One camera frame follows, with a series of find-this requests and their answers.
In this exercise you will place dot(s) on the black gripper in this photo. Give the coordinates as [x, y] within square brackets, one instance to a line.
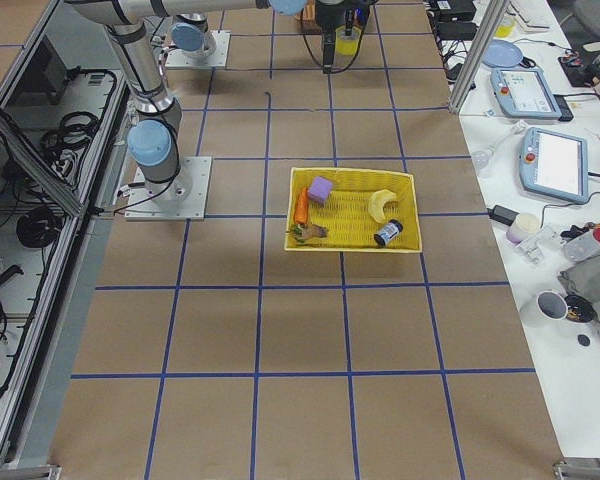
[328, 14]

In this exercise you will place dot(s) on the brown wicker basket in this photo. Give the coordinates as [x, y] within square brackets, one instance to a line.
[306, 19]

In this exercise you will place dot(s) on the blue plate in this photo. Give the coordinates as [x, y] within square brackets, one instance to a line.
[502, 54]

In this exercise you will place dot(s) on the purple foam cube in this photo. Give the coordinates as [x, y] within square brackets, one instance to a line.
[320, 190]

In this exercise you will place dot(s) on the pale banana slice toy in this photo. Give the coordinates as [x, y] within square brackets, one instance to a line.
[377, 202]

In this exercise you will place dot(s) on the yellow woven tray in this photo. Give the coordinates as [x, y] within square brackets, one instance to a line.
[350, 227]

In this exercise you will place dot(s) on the orange toy carrot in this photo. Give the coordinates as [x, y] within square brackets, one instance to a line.
[301, 216]

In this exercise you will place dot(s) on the upper teach pendant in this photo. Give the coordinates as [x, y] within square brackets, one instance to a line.
[524, 94]

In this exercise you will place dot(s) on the teach pendant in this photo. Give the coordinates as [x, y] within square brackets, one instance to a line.
[554, 164]
[524, 94]

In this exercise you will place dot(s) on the brown toy animal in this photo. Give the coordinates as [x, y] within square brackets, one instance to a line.
[311, 231]

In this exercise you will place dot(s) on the small black silver can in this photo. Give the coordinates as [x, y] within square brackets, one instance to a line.
[388, 232]

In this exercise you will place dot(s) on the lower teach pendant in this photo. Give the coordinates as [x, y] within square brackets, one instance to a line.
[554, 164]

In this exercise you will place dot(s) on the white mug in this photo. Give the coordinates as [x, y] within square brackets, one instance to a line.
[543, 310]

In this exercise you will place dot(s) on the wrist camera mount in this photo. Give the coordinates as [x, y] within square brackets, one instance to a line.
[363, 12]

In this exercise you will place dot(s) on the aluminium frame post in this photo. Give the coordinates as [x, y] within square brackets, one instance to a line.
[494, 13]

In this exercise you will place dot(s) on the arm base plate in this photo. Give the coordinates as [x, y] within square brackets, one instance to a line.
[193, 49]
[185, 198]

